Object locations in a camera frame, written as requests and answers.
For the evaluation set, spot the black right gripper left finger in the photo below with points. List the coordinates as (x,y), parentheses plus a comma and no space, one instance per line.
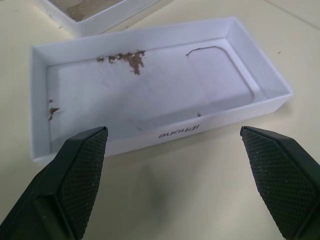
(65,190)

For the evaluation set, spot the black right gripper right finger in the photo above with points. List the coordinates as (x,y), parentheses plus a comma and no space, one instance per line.
(287,190)

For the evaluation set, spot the blue phone box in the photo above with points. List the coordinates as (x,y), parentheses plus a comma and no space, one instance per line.
(150,87)

